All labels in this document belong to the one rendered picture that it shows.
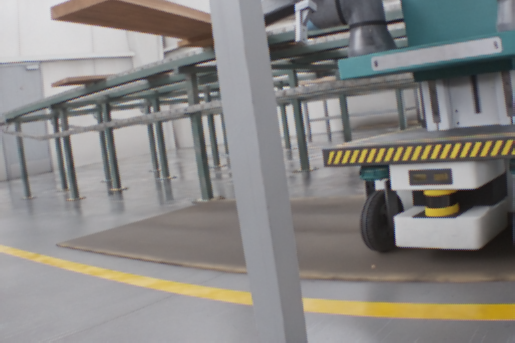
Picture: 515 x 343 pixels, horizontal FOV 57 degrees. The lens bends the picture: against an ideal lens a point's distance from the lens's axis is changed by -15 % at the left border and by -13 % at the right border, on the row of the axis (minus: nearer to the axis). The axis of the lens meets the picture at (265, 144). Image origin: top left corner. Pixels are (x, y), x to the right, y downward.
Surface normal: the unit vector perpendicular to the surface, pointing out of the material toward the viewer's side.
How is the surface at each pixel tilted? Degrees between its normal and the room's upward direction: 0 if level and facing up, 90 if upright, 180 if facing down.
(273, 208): 90
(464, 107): 90
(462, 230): 90
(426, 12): 90
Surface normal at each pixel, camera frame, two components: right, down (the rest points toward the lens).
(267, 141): 0.80, -0.08
